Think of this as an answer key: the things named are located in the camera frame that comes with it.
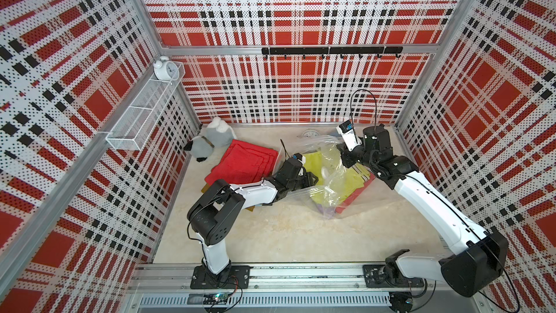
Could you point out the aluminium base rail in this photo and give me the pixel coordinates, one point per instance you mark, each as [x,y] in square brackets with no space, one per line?
[291,287]

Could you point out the yellow garment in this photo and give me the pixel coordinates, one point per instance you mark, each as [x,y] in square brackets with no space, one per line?
[328,194]

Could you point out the clear plastic vacuum bag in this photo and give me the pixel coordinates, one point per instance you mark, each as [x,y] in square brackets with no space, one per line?
[375,195]

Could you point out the red garment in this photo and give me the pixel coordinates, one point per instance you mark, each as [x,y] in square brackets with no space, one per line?
[347,202]
[244,163]

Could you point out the grey white plush toy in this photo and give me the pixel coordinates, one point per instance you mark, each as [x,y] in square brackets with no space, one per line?
[216,135]

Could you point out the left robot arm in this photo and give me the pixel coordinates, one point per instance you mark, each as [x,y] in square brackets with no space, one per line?
[212,217]

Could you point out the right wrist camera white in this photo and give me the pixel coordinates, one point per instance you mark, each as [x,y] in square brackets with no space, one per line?
[347,131]

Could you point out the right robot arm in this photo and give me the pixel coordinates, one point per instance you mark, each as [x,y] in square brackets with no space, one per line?
[475,257]

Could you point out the white vacuum bag valve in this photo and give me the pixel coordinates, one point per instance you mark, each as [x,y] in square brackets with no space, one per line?
[325,173]

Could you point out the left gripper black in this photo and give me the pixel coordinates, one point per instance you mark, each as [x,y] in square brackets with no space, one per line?
[308,179]

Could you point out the black wall hook rail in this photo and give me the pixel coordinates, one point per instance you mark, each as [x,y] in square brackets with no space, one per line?
[330,50]

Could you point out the white wire mesh shelf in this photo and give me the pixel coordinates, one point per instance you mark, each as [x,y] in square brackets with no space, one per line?
[134,128]

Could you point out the white alarm clock on shelf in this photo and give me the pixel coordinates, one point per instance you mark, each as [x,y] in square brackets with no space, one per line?
[165,69]

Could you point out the white alarm clock on table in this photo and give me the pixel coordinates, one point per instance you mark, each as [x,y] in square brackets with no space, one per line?
[310,133]

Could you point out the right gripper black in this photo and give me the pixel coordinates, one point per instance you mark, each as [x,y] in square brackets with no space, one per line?
[346,154]

